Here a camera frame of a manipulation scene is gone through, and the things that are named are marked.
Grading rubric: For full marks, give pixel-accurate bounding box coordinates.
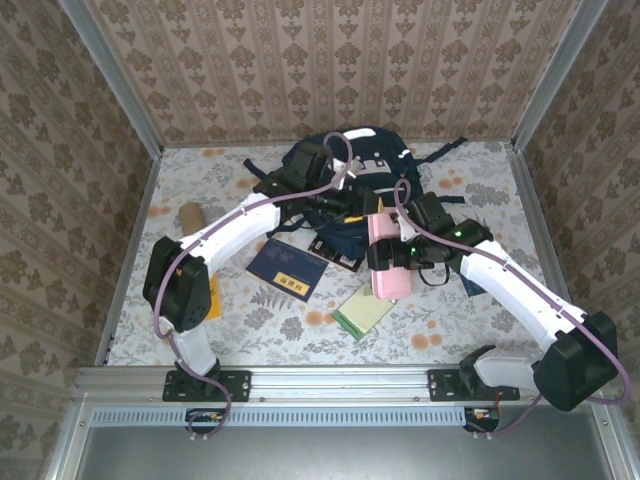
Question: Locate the slotted grey cable duct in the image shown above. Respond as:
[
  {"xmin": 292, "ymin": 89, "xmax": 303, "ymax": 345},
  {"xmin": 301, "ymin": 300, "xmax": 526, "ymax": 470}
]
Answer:
[{"xmin": 91, "ymin": 407, "xmax": 469, "ymax": 427}]

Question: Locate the tan glasses case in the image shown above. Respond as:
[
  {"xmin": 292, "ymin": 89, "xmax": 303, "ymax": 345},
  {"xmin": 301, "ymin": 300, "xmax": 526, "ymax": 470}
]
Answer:
[{"xmin": 178, "ymin": 203, "xmax": 209, "ymax": 235}]

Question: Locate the grey metal panel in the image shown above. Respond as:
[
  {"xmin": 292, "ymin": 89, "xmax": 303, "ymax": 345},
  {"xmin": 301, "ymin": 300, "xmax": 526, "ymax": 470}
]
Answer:
[{"xmin": 47, "ymin": 399, "xmax": 640, "ymax": 480}]

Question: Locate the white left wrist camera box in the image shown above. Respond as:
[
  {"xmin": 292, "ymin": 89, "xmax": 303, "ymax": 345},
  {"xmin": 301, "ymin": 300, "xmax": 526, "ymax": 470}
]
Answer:
[{"xmin": 332, "ymin": 158, "xmax": 360, "ymax": 190}]

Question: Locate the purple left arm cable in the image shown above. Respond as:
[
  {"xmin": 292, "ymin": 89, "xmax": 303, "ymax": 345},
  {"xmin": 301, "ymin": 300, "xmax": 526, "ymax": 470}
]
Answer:
[{"xmin": 152, "ymin": 131, "xmax": 354, "ymax": 444}]

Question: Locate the navy book with yellow label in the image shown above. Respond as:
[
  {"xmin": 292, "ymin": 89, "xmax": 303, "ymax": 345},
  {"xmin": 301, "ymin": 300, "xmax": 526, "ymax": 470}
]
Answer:
[{"xmin": 244, "ymin": 237, "xmax": 330, "ymax": 303}]

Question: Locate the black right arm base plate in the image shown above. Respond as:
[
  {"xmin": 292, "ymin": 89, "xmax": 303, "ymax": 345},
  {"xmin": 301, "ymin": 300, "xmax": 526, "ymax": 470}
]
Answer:
[{"xmin": 427, "ymin": 368, "xmax": 520, "ymax": 402}]

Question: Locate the green notebook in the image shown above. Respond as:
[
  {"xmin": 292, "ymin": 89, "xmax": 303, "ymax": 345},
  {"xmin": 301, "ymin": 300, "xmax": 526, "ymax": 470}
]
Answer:
[{"xmin": 332, "ymin": 283, "xmax": 399, "ymax": 342}]

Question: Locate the aluminium corner post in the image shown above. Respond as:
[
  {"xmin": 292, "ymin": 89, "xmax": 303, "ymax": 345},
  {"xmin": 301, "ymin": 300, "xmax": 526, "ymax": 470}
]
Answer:
[
  {"xmin": 512, "ymin": 0, "xmax": 609, "ymax": 146},
  {"xmin": 58, "ymin": 0, "xmax": 164, "ymax": 156}
]

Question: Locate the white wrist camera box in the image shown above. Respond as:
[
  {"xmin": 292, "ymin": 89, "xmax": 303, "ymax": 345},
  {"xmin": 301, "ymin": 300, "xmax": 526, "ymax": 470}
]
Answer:
[
  {"xmin": 332, "ymin": 158, "xmax": 360, "ymax": 190},
  {"xmin": 392, "ymin": 209, "xmax": 417, "ymax": 240}
]

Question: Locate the pink pencil case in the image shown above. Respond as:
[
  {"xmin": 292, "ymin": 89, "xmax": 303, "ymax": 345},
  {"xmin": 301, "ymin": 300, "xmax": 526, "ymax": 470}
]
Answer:
[{"xmin": 367, "ymin": 212, "xmax": 413, "ymax": 303}]

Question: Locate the navy blue backpack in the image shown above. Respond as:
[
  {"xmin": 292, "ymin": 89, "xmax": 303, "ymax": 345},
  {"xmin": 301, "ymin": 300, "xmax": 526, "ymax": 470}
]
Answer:
[{"xmin": 243, "ymin": 125, "xmax": 469, "ymax": 261}]

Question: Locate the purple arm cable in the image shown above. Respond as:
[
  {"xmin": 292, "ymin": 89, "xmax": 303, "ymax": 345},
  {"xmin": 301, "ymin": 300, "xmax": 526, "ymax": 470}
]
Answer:
[
  {"xmin": 393, "ymin": 178, "xmax": 631, "ymax": 441},
  {"xmin": 152, "ymin": 131, "xmax": 354, "ymax": 444}
]

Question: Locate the aluminium mounting rail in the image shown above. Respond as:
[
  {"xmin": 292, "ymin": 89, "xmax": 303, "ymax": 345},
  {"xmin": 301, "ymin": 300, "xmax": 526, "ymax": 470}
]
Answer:
[{"xmin": 74, "ymin": 364, "xmax": 614, "ymax": 401}]

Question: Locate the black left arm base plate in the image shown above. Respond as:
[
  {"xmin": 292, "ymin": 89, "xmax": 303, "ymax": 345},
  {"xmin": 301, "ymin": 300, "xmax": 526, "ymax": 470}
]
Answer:
[{"xmin": 162, "ymin": 369, "xmax": 251, "ymax": 403}]

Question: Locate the thin black gripper wire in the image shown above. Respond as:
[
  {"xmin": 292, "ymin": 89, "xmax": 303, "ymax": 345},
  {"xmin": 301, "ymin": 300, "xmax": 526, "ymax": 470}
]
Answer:
[{"xmin": 417, "ymin": 257, "xmax": 451, "ymax": 288}]

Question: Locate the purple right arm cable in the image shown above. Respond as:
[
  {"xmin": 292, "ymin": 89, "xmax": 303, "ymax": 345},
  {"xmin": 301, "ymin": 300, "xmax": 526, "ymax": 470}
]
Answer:
[{"xmin": 393, "ymin": 178, "xmax": 631, "ymax": 441}]

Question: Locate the black book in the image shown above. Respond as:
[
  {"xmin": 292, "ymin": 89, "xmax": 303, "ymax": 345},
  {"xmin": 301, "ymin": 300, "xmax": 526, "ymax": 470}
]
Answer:
[{"xmin": 306, "ymin": 233, "xmax": 365, "ymax": 274}]

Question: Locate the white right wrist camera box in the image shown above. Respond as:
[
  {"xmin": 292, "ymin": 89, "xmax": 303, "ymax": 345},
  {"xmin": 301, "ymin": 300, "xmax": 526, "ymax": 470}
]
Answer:
[{"xmin": 392, "ymin": 209, "xmax": 417, "ymax": 240}]

